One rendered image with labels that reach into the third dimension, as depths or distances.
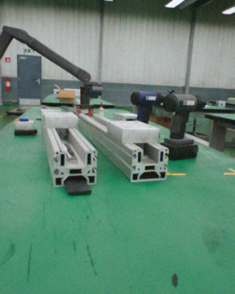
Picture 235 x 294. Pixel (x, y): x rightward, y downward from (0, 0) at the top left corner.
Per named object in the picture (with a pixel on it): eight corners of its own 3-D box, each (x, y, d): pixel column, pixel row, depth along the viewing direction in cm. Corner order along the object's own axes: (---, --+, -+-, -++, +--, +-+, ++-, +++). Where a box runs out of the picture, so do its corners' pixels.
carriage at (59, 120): (43, 128, 106) (43, 111, 104) (71, 128, 109) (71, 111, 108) (44, 136, 91) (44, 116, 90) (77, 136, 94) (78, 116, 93)
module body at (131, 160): (78, 129, 143) (79, 113, 141) (96, 129, 146) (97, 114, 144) (130, 182, 68) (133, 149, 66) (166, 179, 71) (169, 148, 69)
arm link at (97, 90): (80, 74, 159) (83, 73, 151) (100, 75, 163) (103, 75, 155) (80, 94, 161) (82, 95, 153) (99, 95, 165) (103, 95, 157)
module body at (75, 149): (41, 129, 137) (41, 113, 135) (61, 129, 140) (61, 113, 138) (53, 187, 62) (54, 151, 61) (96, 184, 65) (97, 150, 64)
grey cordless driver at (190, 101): (155, 155, 95) (160, 93, 91) (195, 151, 106) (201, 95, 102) (170, 161, 89) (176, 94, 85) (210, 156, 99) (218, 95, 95)
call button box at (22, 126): (15, 132, 126) (14, 119, 124) (37, 132, 129) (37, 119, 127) (14, 135, 118) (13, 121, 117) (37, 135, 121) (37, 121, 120)
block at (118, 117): (109, 131, 142) (109, 113, 141) (127, 130, 148) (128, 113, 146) (119, 134, 134) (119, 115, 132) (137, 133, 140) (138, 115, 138)
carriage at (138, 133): (106, 141, 88) (107, 120, 87) (137, 140, 92) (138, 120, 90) (121, 153, 73) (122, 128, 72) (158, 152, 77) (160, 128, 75)
